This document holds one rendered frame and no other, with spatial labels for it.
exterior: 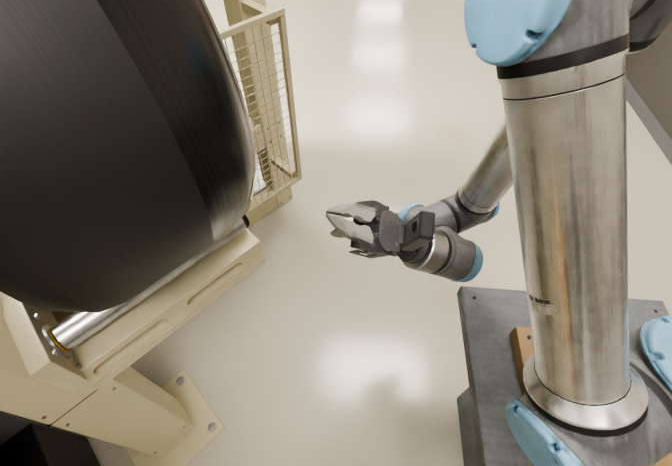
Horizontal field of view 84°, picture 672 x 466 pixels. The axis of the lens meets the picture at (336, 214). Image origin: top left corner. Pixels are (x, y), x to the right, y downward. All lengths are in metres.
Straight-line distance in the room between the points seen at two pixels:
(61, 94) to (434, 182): 1.88
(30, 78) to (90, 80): 0.04
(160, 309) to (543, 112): 0.63
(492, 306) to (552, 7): 0.76
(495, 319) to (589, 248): 0.56
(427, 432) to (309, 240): 0.91
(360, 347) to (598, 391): 1.05
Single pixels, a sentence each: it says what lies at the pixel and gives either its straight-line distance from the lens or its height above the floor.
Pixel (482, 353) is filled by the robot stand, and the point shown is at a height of 0.60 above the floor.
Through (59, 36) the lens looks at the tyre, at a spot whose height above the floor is 1.33.
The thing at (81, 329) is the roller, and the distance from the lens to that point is 0.70.
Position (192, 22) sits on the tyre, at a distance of 0.39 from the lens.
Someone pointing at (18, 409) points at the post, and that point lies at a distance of 0.93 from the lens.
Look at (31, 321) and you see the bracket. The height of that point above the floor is 0.95.
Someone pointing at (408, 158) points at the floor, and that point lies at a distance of 2.18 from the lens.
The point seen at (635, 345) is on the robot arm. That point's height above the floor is 0.88.
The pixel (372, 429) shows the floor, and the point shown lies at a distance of 1.48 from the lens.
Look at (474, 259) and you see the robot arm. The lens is 0.79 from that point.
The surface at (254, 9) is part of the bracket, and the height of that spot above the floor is 0.98.
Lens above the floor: 1.46
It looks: 51 degrees down
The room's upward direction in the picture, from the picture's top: straight up
